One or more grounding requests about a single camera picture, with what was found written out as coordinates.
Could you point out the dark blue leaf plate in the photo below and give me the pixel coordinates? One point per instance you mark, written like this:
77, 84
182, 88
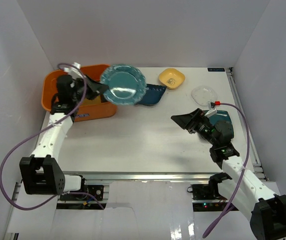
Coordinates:
153, 95

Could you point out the clear glass plate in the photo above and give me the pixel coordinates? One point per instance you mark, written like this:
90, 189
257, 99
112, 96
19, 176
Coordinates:
202, 95

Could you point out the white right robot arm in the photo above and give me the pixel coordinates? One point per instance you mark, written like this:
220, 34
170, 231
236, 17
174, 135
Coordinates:
264, 209

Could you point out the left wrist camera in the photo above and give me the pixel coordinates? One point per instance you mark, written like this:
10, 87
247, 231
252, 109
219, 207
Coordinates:
73, 70

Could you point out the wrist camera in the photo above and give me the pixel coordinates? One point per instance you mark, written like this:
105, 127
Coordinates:
212, 110
73, 70

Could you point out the teal square plate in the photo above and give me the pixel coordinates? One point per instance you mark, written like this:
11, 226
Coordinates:
220, 115

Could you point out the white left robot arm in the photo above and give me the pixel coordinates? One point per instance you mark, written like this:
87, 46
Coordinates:
40, 171

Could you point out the orange plastic bin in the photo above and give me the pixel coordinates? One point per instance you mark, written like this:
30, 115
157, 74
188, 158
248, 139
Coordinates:
90, 109

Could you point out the yellow square bowl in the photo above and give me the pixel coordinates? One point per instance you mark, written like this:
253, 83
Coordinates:
171, 78

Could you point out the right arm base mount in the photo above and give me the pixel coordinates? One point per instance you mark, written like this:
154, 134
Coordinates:
204, 200

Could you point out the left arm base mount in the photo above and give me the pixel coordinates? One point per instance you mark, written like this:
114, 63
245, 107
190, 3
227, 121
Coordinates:
95, 190

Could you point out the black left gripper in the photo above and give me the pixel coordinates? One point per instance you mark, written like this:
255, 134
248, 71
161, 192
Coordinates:
84, 85

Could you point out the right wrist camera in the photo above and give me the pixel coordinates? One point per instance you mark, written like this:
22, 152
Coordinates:
212, 110

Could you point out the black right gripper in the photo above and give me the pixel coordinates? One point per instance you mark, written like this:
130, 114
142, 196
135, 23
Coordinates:
191, 121

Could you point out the teal scalloped round plate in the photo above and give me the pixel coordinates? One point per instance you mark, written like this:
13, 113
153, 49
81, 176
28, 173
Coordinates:
126, 84

